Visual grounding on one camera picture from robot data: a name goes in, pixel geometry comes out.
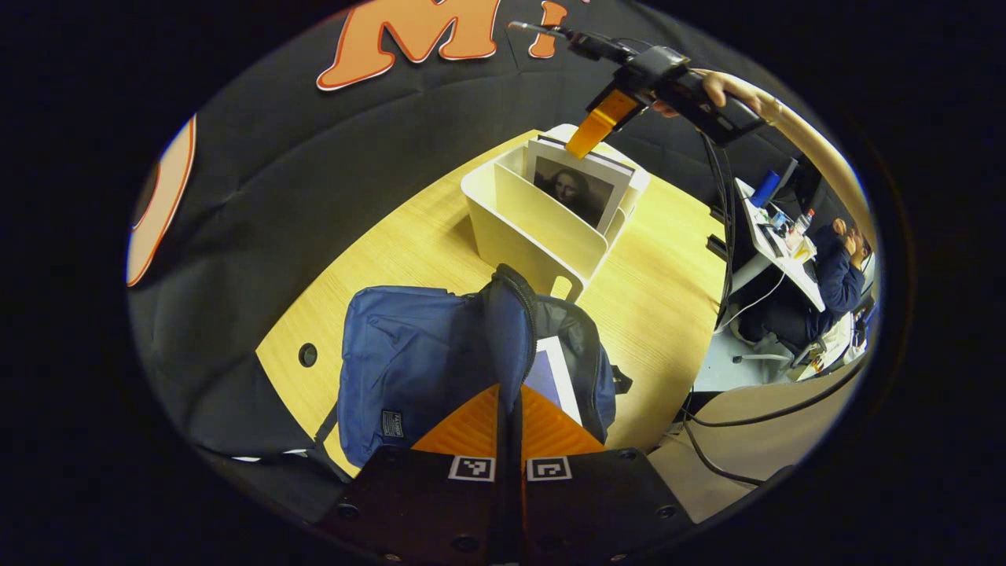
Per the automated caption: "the white spine book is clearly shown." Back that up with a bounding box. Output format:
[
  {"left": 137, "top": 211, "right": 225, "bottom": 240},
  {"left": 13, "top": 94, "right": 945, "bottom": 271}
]
[{"left": 525, "top": 135, "right": 636, "bottom": 233}]

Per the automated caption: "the white cable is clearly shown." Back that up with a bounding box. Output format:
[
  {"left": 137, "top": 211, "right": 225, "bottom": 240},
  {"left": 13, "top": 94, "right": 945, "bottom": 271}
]
[{"left": 719, "top": 270, "right": 788, "bottom": 335}]

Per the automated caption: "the blue schoolbag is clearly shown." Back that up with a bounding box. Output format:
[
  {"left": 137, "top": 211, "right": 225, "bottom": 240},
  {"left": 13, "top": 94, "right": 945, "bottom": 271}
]
[{"left": 314, "top": 263, "right": 633, "bottom": 472}]

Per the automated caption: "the blue spine book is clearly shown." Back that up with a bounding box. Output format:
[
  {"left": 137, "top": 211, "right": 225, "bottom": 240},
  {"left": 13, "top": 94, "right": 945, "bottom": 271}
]
[{"left": 523, "top": 336, "right": 584, "bottom": 427}]

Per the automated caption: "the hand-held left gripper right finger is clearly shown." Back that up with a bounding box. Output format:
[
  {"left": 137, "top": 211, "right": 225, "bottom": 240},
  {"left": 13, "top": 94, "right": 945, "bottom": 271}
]
[{"left": 511, "top": 385, "right": 697, "bottom": 566}]

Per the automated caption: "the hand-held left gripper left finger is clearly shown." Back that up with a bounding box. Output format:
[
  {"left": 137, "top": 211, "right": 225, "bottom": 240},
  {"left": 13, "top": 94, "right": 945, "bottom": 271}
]
[{"left": 318, "top": 383, "right": 512, "bottom": 566}]

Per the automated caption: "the white office desk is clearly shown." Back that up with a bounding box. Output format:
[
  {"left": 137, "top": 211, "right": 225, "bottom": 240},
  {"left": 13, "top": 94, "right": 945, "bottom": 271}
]
[{"left": 735, "top": 177, "right": 828, "bottom": 313}]

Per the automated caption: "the blue bottle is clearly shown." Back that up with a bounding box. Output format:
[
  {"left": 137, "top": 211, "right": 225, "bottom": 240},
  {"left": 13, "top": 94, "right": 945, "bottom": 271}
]
[{"left": 750, "top": 171, "right": 781, "bottom": 208}]

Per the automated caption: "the black backdrop cloth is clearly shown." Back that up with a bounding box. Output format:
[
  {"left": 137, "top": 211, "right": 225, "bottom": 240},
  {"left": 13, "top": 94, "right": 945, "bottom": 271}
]
[{"left": 126, "top": 0, "right": 834, "bottom": 524}]

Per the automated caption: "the white bookshelf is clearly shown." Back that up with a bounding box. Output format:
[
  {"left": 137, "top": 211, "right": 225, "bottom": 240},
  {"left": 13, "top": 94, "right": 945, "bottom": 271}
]
[{"left": 461, "top": 123, "right": 652, "bottom": 303}]

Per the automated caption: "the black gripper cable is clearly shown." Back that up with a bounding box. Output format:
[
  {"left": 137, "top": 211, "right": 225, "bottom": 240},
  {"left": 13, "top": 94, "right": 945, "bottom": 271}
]
[{"left": 698, "top": 130, "right": 737, "bottom": 333}]

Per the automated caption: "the dark computer monitor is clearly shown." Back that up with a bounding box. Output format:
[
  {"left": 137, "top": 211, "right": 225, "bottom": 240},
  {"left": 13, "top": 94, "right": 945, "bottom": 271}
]
[{"left": 774, "top": 156, "right": 824, "bottom": 215}]

